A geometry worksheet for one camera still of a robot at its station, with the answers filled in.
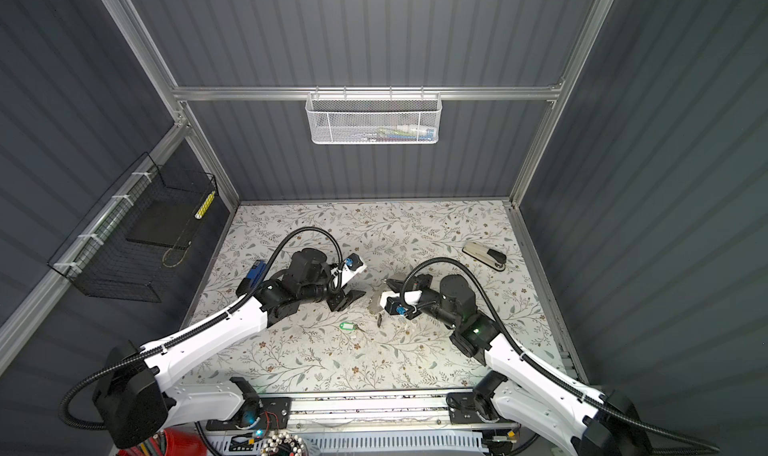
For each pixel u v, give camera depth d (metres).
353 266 0.67
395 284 0.70
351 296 0.70
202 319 0.49
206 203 0.82
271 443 0.56
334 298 0.69
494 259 0.99
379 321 0.85
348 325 0.89
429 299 0.65
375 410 0.75
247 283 0.94
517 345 0.52
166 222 0.78
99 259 0.65
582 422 0.41
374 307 0.74
